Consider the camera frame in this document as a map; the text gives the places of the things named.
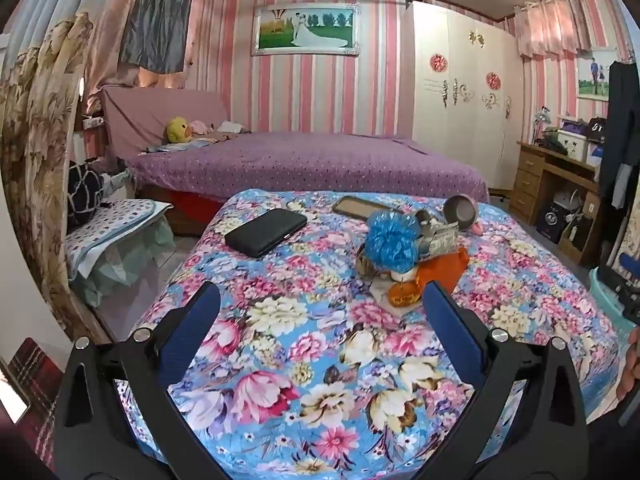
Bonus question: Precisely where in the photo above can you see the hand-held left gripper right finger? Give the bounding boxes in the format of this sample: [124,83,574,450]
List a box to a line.
[415,280,588,480]

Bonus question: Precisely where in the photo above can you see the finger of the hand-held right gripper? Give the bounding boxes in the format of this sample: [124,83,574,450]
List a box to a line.
[597,252,640,321]

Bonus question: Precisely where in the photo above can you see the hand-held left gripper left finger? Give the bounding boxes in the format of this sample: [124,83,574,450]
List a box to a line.
[52,281,222,480]

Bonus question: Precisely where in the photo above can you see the teal plastic basket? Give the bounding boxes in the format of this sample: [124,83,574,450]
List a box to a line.
[587,267,640,346]

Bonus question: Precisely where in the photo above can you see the orange tangerine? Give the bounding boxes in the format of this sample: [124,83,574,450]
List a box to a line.
[387,282,426,308]

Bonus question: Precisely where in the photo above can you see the orange plastic wrapper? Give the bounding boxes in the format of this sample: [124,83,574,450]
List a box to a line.
[417,247,471,293]

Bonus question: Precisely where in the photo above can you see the crushed silver can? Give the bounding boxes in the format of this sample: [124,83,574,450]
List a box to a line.
[417,210,461,261]

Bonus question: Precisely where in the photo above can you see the blue bath loofah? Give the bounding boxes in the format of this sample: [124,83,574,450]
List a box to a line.
[364,210,421,272]

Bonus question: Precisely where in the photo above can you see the person's right hand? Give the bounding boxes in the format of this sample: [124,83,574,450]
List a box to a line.
[617,327,640,401]

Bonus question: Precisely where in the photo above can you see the floral beige curtain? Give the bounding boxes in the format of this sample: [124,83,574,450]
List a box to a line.
[620,210,640,266]
[0,12,96,341]

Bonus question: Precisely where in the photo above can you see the cardboard box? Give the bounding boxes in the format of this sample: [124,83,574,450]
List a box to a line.
[557,212,591,261]

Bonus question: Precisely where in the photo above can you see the black box with white print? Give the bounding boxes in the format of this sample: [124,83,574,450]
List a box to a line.
[536,201,568,243]

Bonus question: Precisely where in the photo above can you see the small white fan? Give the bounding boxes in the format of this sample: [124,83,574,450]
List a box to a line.
[555,187,586,216]

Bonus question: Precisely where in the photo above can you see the floral blue pink cloth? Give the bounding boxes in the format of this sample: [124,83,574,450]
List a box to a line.
[117,189,636,480]

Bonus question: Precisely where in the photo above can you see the pink mug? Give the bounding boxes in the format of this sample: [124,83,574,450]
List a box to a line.
[442,195,483,235]

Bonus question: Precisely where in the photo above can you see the black phone case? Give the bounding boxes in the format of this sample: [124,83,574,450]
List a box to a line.
[224,208,308,259]

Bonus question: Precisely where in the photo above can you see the nightstand with spotted pad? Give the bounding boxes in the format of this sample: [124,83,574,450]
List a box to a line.
[65,199,176,306]

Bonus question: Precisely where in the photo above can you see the wooden desk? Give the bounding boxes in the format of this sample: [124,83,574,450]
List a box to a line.
[510,141,601,266]

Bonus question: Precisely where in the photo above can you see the white storage box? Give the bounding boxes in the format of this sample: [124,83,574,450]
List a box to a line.
[556,129,590,161]

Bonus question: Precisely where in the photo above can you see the tan phone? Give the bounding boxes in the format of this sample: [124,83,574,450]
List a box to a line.
[331,195,396,221]

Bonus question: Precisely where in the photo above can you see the dark hanging coat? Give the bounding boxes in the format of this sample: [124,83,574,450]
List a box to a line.
[597,60,640,196]

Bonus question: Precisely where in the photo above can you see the dark clothes pile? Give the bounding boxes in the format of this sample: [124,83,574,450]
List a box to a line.
[540,130,568,153]

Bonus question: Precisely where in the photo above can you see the plaid mat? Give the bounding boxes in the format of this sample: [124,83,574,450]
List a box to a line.
[10,337,61,461]

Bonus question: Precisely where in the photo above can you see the black white patterned bag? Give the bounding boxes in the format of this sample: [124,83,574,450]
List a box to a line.
[66,160,106,226]

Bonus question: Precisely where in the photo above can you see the desk lamp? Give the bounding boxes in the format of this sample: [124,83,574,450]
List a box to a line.
[532,106,551,143]

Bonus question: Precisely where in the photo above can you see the yellow duck plush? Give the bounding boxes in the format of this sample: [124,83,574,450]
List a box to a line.
[166,116,193,144]

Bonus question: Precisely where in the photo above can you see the bed with purple spotted cover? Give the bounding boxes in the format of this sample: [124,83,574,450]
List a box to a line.
[122,131,491,238]

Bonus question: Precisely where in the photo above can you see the small couple photo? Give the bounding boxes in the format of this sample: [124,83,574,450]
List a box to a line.
[576,50,616,98]

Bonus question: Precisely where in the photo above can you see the white wardrobe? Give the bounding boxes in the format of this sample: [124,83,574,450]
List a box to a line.
[411,0,523,196]

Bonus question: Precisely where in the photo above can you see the pink covered headboard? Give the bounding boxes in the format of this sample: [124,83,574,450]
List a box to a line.
[97,86,236,153]

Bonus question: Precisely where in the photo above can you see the pink valance curtain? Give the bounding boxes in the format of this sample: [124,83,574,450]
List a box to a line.
[514,0,633,58]

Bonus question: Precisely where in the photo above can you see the pink window curtain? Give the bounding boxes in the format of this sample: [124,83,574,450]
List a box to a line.
[85,0,201,111]

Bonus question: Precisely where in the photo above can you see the grey hanging cloth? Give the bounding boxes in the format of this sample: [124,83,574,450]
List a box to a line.
[120,0,198,73]

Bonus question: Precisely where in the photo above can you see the framed wedding photo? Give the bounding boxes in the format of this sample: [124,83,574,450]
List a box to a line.
[251,4,361,56]

